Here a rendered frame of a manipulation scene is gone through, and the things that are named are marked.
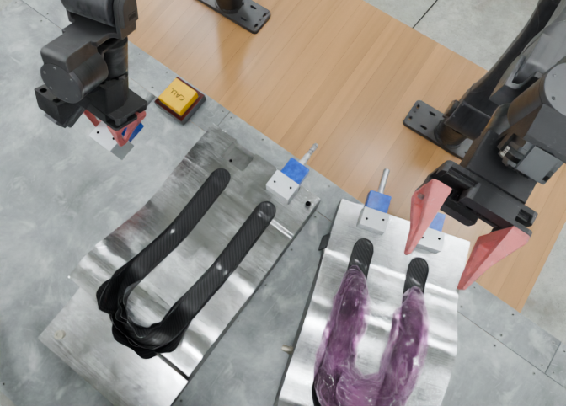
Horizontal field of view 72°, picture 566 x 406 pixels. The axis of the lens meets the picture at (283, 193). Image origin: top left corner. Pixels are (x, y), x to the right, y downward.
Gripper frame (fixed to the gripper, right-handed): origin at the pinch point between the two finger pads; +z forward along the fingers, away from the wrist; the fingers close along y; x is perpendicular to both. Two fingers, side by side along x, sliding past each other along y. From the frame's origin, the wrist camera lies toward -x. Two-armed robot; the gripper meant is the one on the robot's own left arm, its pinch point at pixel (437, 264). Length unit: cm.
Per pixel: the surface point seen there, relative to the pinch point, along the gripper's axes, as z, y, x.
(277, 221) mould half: 1.2, -19.4, 30.7
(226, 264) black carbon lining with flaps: 12.9, -22.6, 31.6
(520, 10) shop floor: -165, 10, 123
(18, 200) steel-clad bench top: 27, -67, 39
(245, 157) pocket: -6.1, -32.3, 33.5
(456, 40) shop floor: -131, -8, 123
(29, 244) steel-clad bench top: 32, -59, 39
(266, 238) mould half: 5.0, -19.3, 31.0
